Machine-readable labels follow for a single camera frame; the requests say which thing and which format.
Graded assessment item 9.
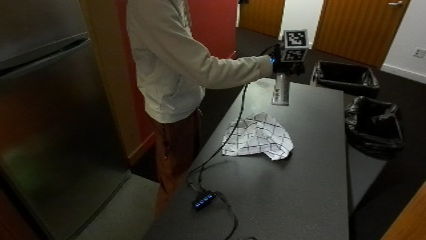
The white marker cube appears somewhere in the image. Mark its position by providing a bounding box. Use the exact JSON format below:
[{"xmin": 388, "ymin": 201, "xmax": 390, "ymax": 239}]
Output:
[{"xmin": 281, "ymin": 28, "xmax": 310, "ymax": 63}]

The black bin with liner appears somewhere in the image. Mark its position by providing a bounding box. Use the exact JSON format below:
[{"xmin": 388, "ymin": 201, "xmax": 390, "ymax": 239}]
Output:
[
  {"xmin": 309, "ymin": 60, "xmax": 380, "ymax": 99},
  {"xmin": 343, "ymin": 95, "xmax": 404, "ymax": 157}
]

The wooden door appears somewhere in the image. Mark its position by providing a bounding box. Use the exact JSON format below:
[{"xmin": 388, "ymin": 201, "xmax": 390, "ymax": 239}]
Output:
[
  {"xmin": 237, "ymin": 0, "xmax": 286, "ymax": 38},
  {"xmin": 313, "ymin": 0, "xmax": 412, "ymax": 69}
]

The white grid-patterned cloth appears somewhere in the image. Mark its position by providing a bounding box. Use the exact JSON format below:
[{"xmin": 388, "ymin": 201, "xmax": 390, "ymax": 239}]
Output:
[{"xmin": 221, "ymin": 111, "xmax": 295, "ymax": 162}]

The black hub with blue lights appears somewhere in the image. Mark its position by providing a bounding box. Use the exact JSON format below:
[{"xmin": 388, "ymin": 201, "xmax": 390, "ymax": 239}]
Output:
[{"xmin": 190, "ymin": 190, "xmax": 218, "ymax": 211}]

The stainless steel refrigerator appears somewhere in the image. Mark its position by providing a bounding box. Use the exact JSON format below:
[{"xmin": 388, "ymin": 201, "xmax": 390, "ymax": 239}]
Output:
[{"xmin": 0, "ymin": 0, "xmax": 133, "ymax": 240}]

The black cable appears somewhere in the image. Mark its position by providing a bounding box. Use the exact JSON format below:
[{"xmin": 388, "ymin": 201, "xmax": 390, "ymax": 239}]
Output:
[{"xmin": 185, "ymin": 43, "xmax": 279, "ymax": 240}]

